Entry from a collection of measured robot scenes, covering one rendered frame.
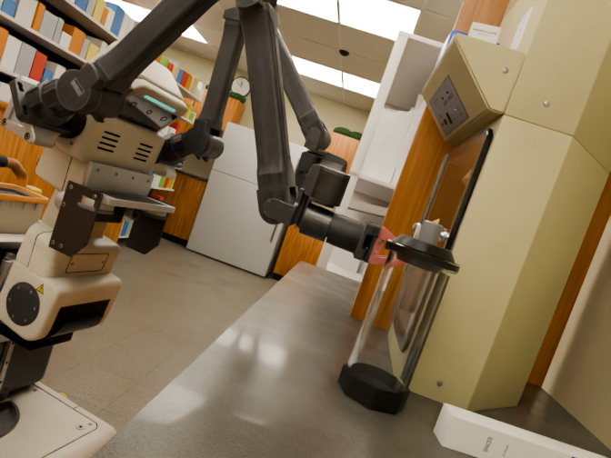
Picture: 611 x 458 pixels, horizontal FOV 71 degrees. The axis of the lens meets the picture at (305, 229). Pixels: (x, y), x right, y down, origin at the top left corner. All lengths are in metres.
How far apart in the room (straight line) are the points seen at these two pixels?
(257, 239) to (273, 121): 5.00
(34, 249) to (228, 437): 0.84
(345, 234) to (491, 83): 0.33
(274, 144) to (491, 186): 0.36
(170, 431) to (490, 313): 0.52
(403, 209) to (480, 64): 0.44
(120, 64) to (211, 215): 5.03
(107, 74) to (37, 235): 0.46
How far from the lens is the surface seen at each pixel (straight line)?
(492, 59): 0.79
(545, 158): 0.78
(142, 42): 0.91
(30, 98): 1.04
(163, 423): 0.46
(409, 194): 1.10
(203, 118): 1.30
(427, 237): 0.63
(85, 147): 1.11
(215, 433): 0.47
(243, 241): 5.78
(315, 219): 0.74
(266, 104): 0.78
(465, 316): 0.76
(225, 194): 5.84
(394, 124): 2.17
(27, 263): 1.22
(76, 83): 0.95
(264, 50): 0.80
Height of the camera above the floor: 1.18
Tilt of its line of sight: 4 degrees down
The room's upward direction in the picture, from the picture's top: 19 degrees clockwise
